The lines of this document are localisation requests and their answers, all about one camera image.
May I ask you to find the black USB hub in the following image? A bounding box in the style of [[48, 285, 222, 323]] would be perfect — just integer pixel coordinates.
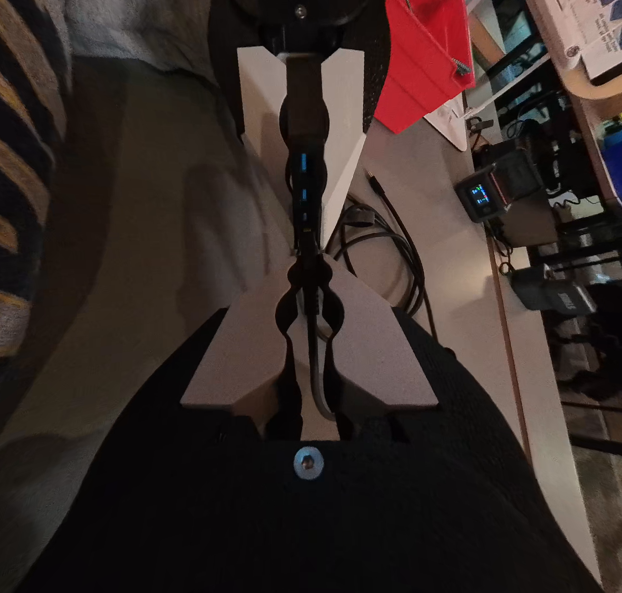
[[284, 56, 326, 244]]

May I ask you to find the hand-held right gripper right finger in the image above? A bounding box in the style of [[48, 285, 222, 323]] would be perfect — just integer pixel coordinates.
[[316, 255, 440, 438]]

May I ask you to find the instruction poster on stand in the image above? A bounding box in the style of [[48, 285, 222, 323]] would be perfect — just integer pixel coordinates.
[[559, 63, 622, 102]]

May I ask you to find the black USB cable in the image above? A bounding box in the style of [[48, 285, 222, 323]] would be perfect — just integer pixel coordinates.
[[292, 165, 440, 421]]

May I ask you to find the red plastic bin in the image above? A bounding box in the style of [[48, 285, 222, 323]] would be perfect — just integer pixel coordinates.
[[372, 0, 477, 134]]

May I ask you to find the black portable power station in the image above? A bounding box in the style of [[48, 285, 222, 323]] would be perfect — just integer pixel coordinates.
[[454, 146, 547, 224]]

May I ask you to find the dark grey charger box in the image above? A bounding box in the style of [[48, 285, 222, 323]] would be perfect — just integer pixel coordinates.
[[510, 265, 597, 314]]

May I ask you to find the person's left forearm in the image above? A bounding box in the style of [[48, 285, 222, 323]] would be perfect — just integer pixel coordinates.
[[49, 0, 229, 86]]

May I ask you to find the white sign stand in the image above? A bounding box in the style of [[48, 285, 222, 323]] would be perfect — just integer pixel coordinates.
[[423, 92, 474, 152]]

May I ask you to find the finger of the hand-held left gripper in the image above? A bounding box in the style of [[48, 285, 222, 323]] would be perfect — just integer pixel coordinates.
[[318, 51, 367, 247], [236, 46, 298, 252]]

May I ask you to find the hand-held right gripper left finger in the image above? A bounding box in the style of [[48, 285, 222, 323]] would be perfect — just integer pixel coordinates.
[[181, 255, 304, 439]]

